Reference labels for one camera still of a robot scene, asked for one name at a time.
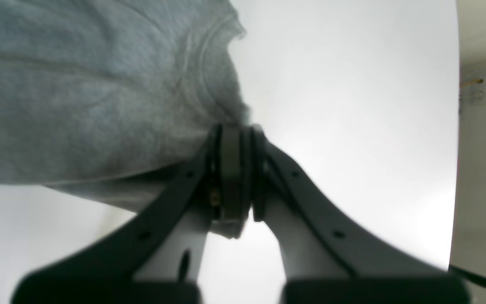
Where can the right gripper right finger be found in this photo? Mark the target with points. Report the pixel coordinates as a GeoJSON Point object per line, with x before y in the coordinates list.
{"type": "Point", "coordinates": [327, 257]}

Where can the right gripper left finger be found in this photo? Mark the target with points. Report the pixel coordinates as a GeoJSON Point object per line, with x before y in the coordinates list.
{"type": "Point", "coordinates": [155, 259]}

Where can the grey T-shirt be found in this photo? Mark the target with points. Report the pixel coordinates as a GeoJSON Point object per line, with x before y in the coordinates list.
{"type": "Point", "coordinates": [101, 99]}

